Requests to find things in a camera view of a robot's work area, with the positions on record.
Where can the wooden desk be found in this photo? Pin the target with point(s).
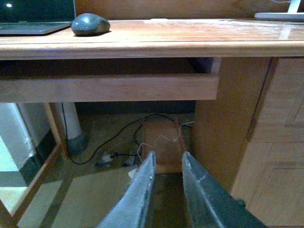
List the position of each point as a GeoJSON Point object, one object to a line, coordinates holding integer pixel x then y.
{"type": "Point", "coordinates": [270, 176]}

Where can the white power adapter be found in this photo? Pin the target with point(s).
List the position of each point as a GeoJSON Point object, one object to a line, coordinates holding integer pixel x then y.
{"type": "Point", "coordinates": [132, 173]}

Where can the wooden cabinet door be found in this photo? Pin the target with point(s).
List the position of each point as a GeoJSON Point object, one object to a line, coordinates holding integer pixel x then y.
{"type": "Point", "coordinates": [279, 113]}

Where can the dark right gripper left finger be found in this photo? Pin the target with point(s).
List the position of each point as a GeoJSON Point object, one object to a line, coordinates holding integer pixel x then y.
{"type": "Point", "coordinates": [131, 211]}

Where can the wooden pull-out keyboard tray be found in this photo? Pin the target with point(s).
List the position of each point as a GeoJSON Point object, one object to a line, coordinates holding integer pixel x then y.
{"type": "Point", "coordinates": [110, 88]}

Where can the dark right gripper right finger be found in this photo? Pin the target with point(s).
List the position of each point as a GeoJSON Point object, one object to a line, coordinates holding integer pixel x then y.
{"type": "Point", "coordinates": [209, 204]}

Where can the silver laptop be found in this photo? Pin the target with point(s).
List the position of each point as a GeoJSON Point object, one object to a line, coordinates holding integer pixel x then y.
{"type": "Point", "coordinates": [35, 17]}

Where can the dark grey computer mouse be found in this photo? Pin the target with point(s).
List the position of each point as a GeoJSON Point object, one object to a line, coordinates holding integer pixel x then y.
{"type": "Point", "coordinates": [89, 24]}

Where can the white plug on floor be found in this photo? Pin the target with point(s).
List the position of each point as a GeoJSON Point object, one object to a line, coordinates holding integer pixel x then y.
{"type": "Point", "coordinates": [106, 158]}

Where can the white monitor stand base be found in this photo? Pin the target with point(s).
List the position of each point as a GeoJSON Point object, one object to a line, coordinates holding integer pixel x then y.
{"type": "Point", "coordinates": [291, 15]}

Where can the white pipe with grey base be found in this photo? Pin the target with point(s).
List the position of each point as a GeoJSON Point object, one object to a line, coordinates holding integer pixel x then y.
{"type": "Point", "coordinates": [75, 137]}

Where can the wooden floor stand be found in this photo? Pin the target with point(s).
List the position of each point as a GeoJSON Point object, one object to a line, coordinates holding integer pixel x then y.
{"type": "Point", "coordinates": [166, 140]}

